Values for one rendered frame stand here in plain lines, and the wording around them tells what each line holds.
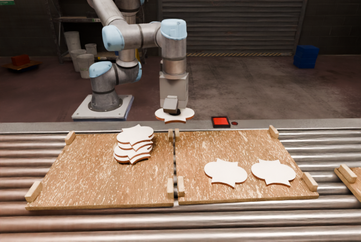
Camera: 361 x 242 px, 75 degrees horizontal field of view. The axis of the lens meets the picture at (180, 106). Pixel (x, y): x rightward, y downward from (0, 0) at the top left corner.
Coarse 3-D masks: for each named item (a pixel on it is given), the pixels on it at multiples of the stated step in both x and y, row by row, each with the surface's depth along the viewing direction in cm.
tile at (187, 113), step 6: (186, 108) 84; (156, 114) 81; (162, 114) 81; (168, 114) 81; (180, 114) 81; (186, 114) 81; (192, 114) 81; (168, 120) 77; (174, 120) 77; (180, 120) 77
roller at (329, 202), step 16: (0, 208) 66; (16, 208) 66; (112, 208) 66; (128, 208) 66; (144, 208) 66; (160, 208) 66; (176, 208) 66; (192, 208) 67; (208, 208) 67; (224, 208) 67; (240, 208) 67; (256, 208) 67; (272, 208) 67; (288, 208) 67; (304, 208) 67; (320, 208) 68; (336, 208) 68; (352, 208) 68
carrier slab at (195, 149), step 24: (192, 144) 89; (216, 144) 89; (240, 144) 89; (264, 144) 89; (192, 168) 77; (192, 192) 68; (216, 192) 68; (240, 192) 68; (264, 192) 68; (288, 192) 68; (312, 192) 68
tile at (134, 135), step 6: (138, 126) 91; (144, 126) 91; (126, 132) 87; (132, 132) 87; (138, 132) 87; (144, 132) 87; (150, 132) 87; (120, 138) 84; (126, 138) 84; (132, 138) 84; (138, 138) 84; (144, 138) 84; (126, 144) 82; (132, 144) 80
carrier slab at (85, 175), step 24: (72, 144) 89; (96, 144) 89; (168, 144) 89; (72, 168) 77; (96, 168) 77; (120, 168) 77; (144, 168) 77; (168, 168) 77; (48, 192) 68; (72, 192) 68; (96, 192) 68; (120, 192) 68; (144, 192) 68
